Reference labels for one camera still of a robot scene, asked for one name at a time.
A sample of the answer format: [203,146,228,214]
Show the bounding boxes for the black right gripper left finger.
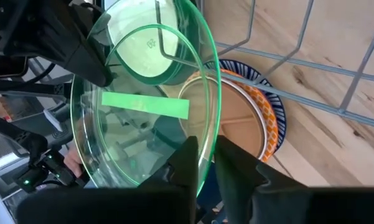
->
[136,136,200,224]

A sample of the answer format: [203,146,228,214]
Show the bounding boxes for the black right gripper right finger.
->
[213,135,312,224]

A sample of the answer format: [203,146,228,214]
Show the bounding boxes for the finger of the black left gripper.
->
[167,0,203,86]
[65,33,115,88]

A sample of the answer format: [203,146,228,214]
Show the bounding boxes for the orange patterned plate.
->
[186,68,279,163]

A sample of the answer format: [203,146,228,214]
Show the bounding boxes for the green glass plate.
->
[70,0,222,198]

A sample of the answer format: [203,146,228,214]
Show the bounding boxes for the blue striped white plate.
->
[205,58,288,153]

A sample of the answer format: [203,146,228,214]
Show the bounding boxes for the green tape strip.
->
[101,91,190,120]

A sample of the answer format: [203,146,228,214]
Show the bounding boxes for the person's hand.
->
[63,142,84,179]

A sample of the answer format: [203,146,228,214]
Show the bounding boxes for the grey wire dish rack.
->
[155,0,374,131]

